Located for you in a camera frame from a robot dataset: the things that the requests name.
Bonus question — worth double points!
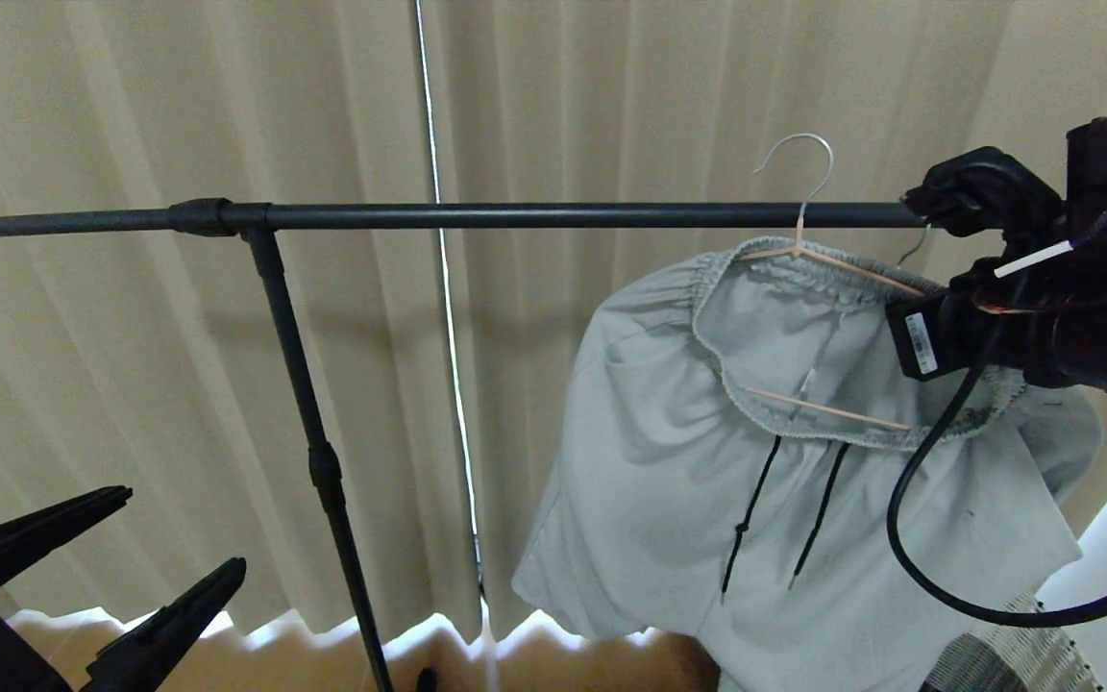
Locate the pink clothes hanger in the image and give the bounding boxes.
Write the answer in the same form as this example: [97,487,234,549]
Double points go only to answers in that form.
[734,133,931,433]
[896,224,933,270]

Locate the white laundry basket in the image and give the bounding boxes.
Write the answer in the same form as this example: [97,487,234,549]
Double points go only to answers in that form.
[919,596,1107,692]

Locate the pale grey shorts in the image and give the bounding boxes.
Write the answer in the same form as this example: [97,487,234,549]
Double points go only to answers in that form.
[512,235,1104,692]

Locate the beige curtain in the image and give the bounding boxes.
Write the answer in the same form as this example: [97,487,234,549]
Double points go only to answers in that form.
[0,0,1107,664]

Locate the black cable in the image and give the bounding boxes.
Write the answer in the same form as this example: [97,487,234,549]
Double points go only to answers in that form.
[886,154,1107,629]

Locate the black clothes rack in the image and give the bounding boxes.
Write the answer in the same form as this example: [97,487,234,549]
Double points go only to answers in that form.
[0,197,929,692]

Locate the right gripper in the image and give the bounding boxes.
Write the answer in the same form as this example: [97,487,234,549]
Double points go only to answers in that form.
[885,259,1107,403]

